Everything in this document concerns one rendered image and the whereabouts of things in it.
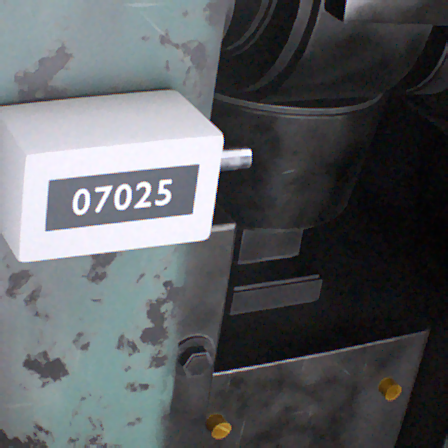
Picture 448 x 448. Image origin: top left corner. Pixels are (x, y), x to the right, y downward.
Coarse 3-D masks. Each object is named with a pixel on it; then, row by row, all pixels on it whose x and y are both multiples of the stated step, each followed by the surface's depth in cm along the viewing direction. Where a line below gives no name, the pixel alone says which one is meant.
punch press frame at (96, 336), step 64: (0, 0) 39; (64, 0) 40; (128, 0) 41; (192, 0) 43; (0, 64) 40; (64, 64) 41; (128, 64) 43; (192, 64) 44; (0, 256) 44; (128, 256) 47; (0, 320) 45; (64, 320) 47; (128, 320) 48; (0, 384) 47; (64, 384) 48; (128, 384) 50
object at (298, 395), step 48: (336, 240) 71; (240, 288) 62; (288, 288) 63; (336, 288) 66; (384, 288) 67; (240, 336) 61; (288, 336) 62; (336, 336) 62; (384, 336) 63; (240, 384) 59; (288, 384) 61; (336, 384) 62; (384, 384) 63; (240, 432) 61; (288, 432) 62; (336, 432) 64; (384, 432) 66
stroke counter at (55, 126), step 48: (96, 96) 43; (144, 96) 43; (0, 144) 40; (48, 144) 39; (96, 144) 39; (144, 144) 40; (192, 144) 41; (0, 192) 41; (48, 192) 39; (96, 192) 40; (144, 192) 41; (192, 192) 41; (48, 240) 40; (96, 240) 41; (144, 240) 42; (192, 240) 43
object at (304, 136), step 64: (320, 0) 50; (384, 0) 50; (256, 64) 55; (320, 64) 53; (384, 64) 55; (256, 128) 57; (320, 128) 57; (256, 192) 59; (320, 192) 60; (256, 256) 63
